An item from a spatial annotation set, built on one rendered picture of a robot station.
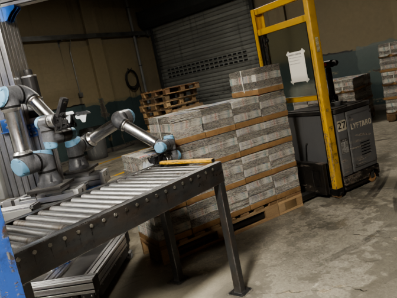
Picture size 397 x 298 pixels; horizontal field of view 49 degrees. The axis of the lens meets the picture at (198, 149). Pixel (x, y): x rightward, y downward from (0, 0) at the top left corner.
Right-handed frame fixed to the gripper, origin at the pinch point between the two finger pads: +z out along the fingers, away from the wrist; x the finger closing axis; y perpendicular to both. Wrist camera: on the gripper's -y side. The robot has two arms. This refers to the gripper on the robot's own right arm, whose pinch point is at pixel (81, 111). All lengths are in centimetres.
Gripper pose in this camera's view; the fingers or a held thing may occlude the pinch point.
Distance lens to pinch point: 236.7
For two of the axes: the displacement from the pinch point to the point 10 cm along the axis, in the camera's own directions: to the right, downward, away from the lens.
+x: -5.3, 1.0, -8.4
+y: 1.2, 9.9, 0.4
